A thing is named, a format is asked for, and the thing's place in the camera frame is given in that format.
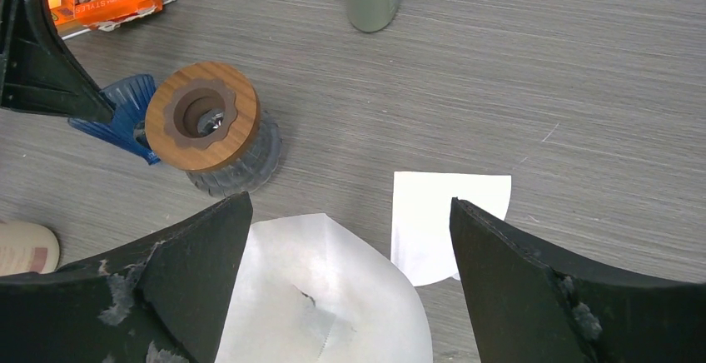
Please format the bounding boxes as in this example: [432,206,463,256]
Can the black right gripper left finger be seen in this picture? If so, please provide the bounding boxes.
[1,192,253,362]

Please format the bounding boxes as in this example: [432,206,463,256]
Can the dark wooden ring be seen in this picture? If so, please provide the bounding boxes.
[144,61,261,173]

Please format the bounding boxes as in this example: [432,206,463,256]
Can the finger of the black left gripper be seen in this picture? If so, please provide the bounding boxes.
[1,0,115,123]

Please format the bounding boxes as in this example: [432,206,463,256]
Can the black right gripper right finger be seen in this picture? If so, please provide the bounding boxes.
[450,198,705,362]

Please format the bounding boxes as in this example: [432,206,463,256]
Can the blue plastic dripper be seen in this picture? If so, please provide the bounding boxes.
[67,73,161,165]

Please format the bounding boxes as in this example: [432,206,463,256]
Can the cream pump bottle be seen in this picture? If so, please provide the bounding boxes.
[1,221,60,276]

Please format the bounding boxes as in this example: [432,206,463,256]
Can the white coffee filter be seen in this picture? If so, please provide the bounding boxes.
[390,172,512,286]
[216,213,434,363]

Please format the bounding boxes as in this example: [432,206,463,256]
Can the grey glass pitcher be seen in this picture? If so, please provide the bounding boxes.
[186,111,282,197]

